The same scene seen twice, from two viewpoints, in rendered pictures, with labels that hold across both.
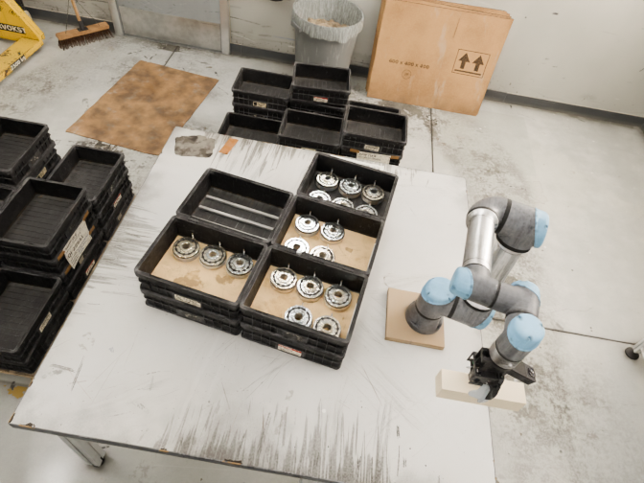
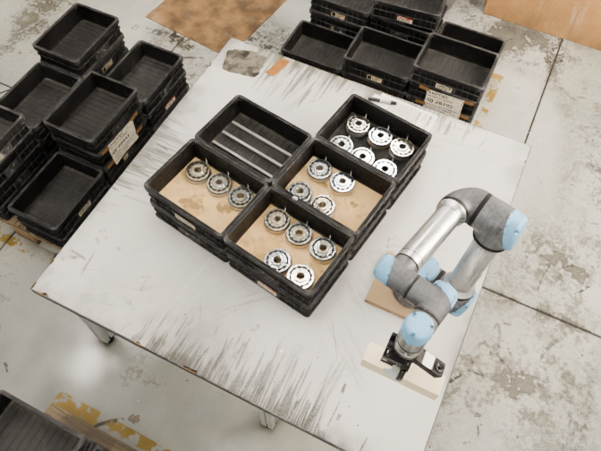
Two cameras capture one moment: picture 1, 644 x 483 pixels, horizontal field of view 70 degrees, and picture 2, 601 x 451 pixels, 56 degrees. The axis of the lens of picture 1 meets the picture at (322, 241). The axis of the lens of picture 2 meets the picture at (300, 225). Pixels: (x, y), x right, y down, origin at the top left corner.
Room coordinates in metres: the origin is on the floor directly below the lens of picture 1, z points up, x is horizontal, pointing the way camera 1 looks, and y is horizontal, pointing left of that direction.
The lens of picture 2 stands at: (0.03, -0.44, 2.74)
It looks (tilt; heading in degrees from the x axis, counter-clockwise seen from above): 60 degrees down; 25
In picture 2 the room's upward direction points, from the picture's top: 2 degrees clockwise
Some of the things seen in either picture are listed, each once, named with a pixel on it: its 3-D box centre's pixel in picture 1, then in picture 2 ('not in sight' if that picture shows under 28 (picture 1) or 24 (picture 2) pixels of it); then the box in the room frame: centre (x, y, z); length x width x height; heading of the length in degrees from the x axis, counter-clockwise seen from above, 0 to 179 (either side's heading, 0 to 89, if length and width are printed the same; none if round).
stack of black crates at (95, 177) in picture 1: (91, 194); (148, 91); (1.72, 1.34, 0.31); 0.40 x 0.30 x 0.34; 0
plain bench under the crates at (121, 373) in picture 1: (290, 310); (300, 249); (1.18, 0.09, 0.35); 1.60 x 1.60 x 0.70; 0
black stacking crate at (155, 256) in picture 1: (204, 266); (207, 193); (0.99, 0.42, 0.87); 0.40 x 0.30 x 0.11; 81
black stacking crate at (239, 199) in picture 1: (237, 213); (254, 145); (1.28, 0.37, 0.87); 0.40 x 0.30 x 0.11; 81
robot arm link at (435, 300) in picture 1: (437, 297); (421, 273); (1.03, -0.47, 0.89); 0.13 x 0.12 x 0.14; 77
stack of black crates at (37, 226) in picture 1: (52, 240); (103, 133); (1.32, 1.34, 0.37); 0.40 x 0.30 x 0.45; 0
